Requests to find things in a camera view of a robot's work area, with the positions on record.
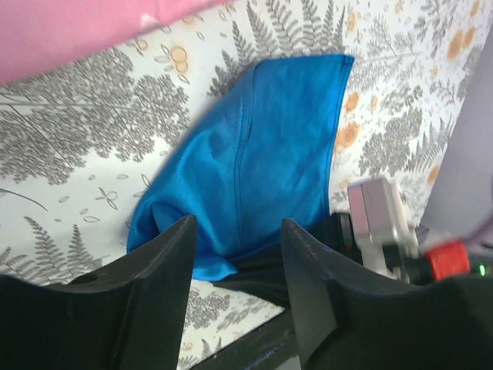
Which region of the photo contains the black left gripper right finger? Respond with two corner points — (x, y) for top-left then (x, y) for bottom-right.
(281, 219), (492, 369)

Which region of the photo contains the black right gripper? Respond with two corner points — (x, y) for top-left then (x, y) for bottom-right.
(213, 211), (493, 305)

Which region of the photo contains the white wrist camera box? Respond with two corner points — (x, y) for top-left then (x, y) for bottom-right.
(347, 177), (418, 282)

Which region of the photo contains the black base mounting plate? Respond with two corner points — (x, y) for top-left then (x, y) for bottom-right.
(192, 310), (298, 370)

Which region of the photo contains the pink satin placemat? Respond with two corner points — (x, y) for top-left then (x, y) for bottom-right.
(1, 0), (217, 83)

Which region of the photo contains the blue cloth napkin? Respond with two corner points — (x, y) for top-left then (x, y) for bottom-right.
(126, 54), (354, 282)

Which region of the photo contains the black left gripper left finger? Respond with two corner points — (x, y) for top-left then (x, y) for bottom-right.
(1, 216), (197, 369)

